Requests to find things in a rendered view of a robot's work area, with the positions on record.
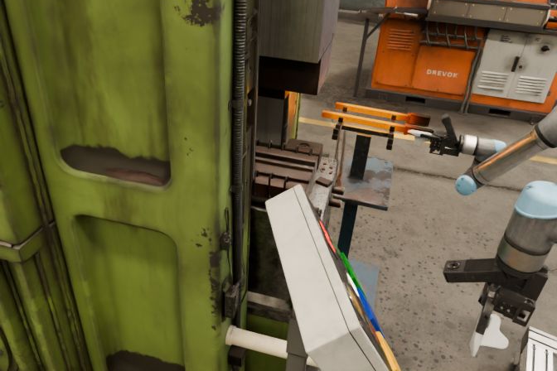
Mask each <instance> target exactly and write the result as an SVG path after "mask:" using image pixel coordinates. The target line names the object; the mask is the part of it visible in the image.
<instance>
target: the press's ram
mask: <svg viewBox="0 0 557 371"><path fill-rule="evenodd" d="M339 2H340V0H262V1H261V21H260V41H259V55H261V56H267V57H273V58H280V59H286V60H298V61H304V62H310V63H318V61H319V60H320V59H321V57H322V55H323V54H324V52H325V50H326V49H327V47H328V46H329V44H330V42H331V41H332V39H333V37H334V36H335V35H336V29H337V16H338V9H339Z"/></svg>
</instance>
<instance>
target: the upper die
mask: <svg viewBox="0 0 557 371"><path fill-rule="evenodd" d="M332 41H333V40H332ZM332 41H331V42H330V44H329V46H328V47H327V49H326V50H325V52H324V54H323V55H322V57H321V59H320V60H319V61H318V63H310V62H304V61H298V60H286V59H280V58H273V57H267V56H261V55H260V56H259V81H258V87H262V88H268V89H278V90H284V91H290V92H295V93H301V94H311V95H317V94H318V92H319V90H320V88H321V87H322V84H323V82H324V80H325V79H326V77H327V74H328V72H329V66H330V59H331V53H332Z"/></svg>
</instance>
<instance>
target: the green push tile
mask: <svg viewBox="0 0 557 371"><path fill-rule="evenodd" d="M340 254H341V257H342V260H343V262H344V263H345V265H346V269H347V271H348V272H349V275H350V277H351V280H352V281H353V282H354V284H355V286H356V288H358V287H359V288H360V289H361V291H362V293H363V294H364V296H365V297H366V295H365V293H364V291H363V289H362V287H361V284H360V283H359V281H358V278H357V276H356V274H355V272H354V270H353V269H352V267H351V264H350V263H349V262H348V260H347V258H346V256H345V254H344V253H340Z"/></svg>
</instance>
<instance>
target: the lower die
mask: <svg viewBox="0 0 557 371"><path fill-rule="evenodd" d="M255 151H256V152H260V153H265V154H269V155H275V156H279V157H288V158H292V159H298V160H302V161H310V162H315V167H314V170H313V168H311V167H306V166H298V165H294V164H288V163H284V162H279V161H270V160H266V159H261V158H257V157H256V158H255V162H254V171H255V170H258V171H259V176H258V177H257V176H255V189H254V192H255V194H256V195H259V196H263V197H267V194H268V184H269V175H270V173H271V172H273V174H274V178H273V179H271V181H270V198H274V197H275V196H277V195H279V194H281V193H283V183H284V179H285V176H286V175H288V182H286V190H289V189H291V188H293V187H294V186H297V185H301V186H302V187H303V188H304V190H305V192H306V194H307V196H309V194H310V193H309V191H311V189H312V185H313V182H314V180H315V177H316V171H317V159H318V156H313V155H311V156H309V155H308V154H303V153H298V152H297V153H295V152H290V151H284V150H283V151H281V150H279V149H275V148H269V149H268V148H267V147H261V146H256V147H255Z"/></svg>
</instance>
